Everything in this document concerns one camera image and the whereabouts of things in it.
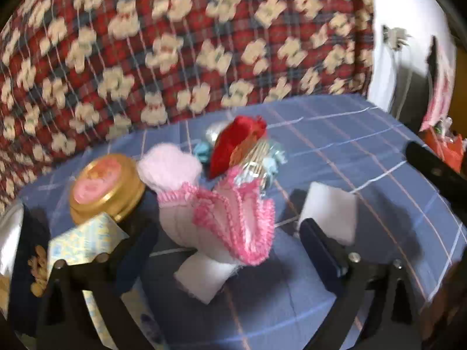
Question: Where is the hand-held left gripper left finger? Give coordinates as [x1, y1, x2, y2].
[34, 219, 161, 350]

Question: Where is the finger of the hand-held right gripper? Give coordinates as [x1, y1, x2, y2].
[406, 141, 467, 223]

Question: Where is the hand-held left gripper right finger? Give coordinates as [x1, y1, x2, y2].
[299, 218, 424, 350]

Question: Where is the red gold drawstring pouch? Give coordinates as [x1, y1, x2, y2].
[208, 115, 269, 179]

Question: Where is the red shiny packet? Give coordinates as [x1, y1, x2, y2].
[419, 117, 467, 172]

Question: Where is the white foam block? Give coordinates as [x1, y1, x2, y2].
[297, 182, 360, 245]

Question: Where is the pale floral printed packet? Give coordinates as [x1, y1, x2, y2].
[47, 213, 165, 350]

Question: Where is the white cloth piece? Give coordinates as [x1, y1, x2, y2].
[173, 251, 241, 305]

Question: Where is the pink white hanging cloth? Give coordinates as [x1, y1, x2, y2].
[419, 36, 456, 132]

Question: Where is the round gold lidded tin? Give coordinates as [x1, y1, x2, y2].
[69, 153, 147, 225]

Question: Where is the silver blue foil candy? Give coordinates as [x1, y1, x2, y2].
[193, 122, 223, 163]
[233, 139, 289, 190]

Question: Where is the navy cloth with gold emblem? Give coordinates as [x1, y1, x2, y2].
[11, 204, 52, 336]

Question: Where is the grey metal clip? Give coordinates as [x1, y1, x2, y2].
[381, 25, 411, 50]

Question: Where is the red plaid bear print quilt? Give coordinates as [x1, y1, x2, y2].
[0, 0, 376, 212]

